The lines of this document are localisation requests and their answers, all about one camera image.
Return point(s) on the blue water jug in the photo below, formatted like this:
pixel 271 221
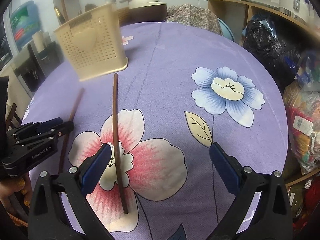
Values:
pixel 25 22

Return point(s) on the floral cloth covered item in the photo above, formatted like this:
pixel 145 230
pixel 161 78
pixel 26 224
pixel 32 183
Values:
pixel 194 16

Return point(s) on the brown wooden chopstick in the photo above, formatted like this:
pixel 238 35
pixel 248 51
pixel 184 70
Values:
pixel 66 138
pixel 64 10
pixel 117 156

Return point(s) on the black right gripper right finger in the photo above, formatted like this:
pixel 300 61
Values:
pixel 272 218

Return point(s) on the white brown rice cooker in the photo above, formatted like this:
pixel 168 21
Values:
pixel 147 10

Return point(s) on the water dispenser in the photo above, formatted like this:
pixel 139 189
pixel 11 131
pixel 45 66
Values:
pixel 36 61

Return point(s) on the wooden wall shelf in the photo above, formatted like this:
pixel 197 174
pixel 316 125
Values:
pixel 236 14

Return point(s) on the black garbage bag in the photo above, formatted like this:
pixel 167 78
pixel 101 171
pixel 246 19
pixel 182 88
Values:
pixel 275 45

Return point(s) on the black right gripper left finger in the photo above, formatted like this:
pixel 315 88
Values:
pixel 47 217

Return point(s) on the colourful snack bag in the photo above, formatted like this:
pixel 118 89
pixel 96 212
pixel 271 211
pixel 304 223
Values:
pixel 302 109

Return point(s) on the left hand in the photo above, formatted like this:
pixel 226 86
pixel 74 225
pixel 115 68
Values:
pixel 13 185

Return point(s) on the wooden chair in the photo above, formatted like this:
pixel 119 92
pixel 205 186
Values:
pixel 12 119

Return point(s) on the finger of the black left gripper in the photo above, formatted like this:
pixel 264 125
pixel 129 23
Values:
pixel 32 129
pixel 55 133

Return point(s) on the cream plastic cutlery holder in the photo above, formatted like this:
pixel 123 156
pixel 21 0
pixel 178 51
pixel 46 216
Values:
pixel 92 42

